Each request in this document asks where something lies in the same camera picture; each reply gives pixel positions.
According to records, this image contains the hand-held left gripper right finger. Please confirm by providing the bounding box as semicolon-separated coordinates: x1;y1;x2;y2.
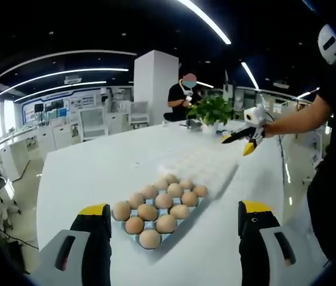
238;200;307;286

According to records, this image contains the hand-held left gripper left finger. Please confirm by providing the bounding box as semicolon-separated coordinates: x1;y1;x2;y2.
38;203;112;286

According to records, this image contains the cluster of brown eggs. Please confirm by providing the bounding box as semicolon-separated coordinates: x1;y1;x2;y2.
113;173;209;250

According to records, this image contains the blue egg tray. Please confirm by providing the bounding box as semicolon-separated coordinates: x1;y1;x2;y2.
111;178;209;251

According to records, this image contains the white foam tray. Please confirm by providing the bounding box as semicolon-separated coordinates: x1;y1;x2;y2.
157;147;240;199

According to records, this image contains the white and blue device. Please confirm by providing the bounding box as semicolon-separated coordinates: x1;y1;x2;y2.
217;122;242;135

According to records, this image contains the green potted plant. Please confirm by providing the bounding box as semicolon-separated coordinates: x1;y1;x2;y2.
185;95;236;133

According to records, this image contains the short ceiling light strip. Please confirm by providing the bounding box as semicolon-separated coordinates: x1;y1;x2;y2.
241;61;260;89

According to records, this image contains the grey object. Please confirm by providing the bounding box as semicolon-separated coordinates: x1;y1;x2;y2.
185;119;203;130

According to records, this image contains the white table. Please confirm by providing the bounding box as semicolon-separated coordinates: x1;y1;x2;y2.
36;119;294;286

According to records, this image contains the person's dark shirt torso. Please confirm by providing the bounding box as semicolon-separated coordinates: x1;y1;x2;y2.
306;17;336;263

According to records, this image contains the white mesh office chair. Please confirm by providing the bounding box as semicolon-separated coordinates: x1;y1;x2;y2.
129;100;150;129
78;107;109;141

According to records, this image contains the white counter with cabinets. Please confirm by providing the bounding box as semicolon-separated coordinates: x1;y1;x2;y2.
0;123;82;179

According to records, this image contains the bright ceiling light strip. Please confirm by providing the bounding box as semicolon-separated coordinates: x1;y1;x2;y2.
176;0;232;45

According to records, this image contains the curved ceiling light strip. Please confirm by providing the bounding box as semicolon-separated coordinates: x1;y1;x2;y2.
0;67;130;99
14;80;108;102

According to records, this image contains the blue wall display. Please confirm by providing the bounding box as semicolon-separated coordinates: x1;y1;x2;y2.
21;92;100;126

